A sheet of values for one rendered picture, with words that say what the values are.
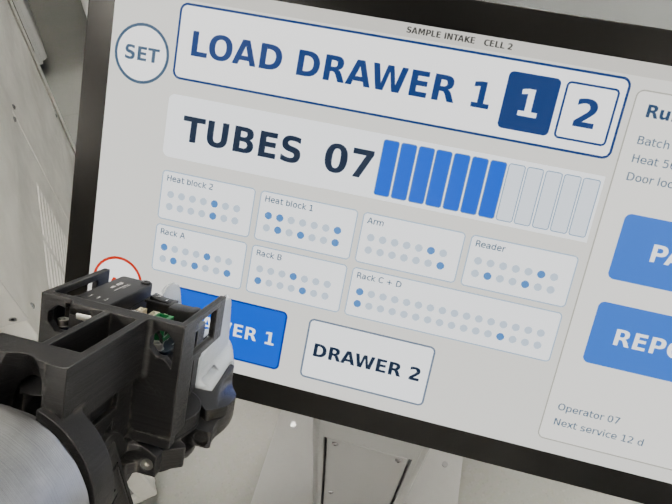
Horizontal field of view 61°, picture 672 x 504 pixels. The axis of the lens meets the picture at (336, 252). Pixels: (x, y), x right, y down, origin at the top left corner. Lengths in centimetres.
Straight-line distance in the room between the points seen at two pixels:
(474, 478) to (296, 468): 42
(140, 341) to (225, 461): 121
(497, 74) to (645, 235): 14
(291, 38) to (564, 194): 21
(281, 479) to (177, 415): 112
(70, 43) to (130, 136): 234
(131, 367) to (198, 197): 19
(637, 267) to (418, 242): 14
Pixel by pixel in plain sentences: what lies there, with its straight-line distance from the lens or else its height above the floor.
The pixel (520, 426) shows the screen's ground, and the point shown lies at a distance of 44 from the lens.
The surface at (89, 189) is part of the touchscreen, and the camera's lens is 47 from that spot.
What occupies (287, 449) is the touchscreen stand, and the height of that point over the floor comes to 3.
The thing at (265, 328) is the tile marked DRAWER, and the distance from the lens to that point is 43.
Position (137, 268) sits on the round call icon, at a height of 103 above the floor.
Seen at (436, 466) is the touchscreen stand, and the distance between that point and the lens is 144.
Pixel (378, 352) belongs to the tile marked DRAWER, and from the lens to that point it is 42.
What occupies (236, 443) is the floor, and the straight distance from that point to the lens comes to 147.
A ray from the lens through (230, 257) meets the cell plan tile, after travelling 42.
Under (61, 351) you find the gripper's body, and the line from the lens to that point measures 23.
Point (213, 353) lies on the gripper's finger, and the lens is 36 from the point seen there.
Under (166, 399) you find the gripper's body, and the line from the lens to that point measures 28.
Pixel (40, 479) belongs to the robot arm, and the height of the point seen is 119.
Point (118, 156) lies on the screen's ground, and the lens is 45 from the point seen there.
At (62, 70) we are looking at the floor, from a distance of 263.
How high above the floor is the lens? 138
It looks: 52 degrees down
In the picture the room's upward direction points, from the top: 3 degrees clockwise
